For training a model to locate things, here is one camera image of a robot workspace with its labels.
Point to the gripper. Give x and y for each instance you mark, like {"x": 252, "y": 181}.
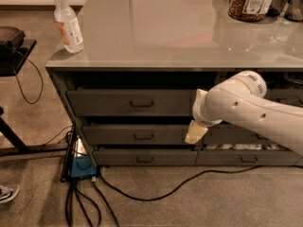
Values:
{"x": 198, "y": 110}

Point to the grey drawer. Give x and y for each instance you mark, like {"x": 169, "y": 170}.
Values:
{"x": 229, "y": 134}
{"x": 228, "y": 157}
{"x": 293, "y": 97}
{"x": 140, "y": 135}
{"x": 145, "y": 157}
{"x": 97, "y": 102}

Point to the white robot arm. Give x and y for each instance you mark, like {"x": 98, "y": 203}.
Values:
{"x": 240, "y": 101}

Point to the grey drawer cabinet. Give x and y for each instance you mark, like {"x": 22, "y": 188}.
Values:
{"x": 172, "y": 45}

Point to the blue power box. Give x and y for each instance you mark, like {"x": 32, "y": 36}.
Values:
{"x": 83, "y": 168}

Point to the glass jar of nuts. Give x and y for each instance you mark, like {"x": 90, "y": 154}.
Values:
{"x": 249, "y": 10}

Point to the dark glass cup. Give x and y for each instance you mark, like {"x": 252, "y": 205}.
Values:
{"x": 294, "y": 11}
{"x": 279, "y": 0}

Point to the clear plastic water bottle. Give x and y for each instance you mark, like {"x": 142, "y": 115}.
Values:
{"x": 69, "y": 26}

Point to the grey sneaker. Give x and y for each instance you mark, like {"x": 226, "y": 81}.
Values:
{"x": 8, "y": 193}

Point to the black side stand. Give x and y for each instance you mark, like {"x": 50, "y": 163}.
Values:
{"x": 9, "y": 69}

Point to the dark device on stand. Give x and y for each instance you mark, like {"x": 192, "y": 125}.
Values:
{"x": 11, "y": 38}

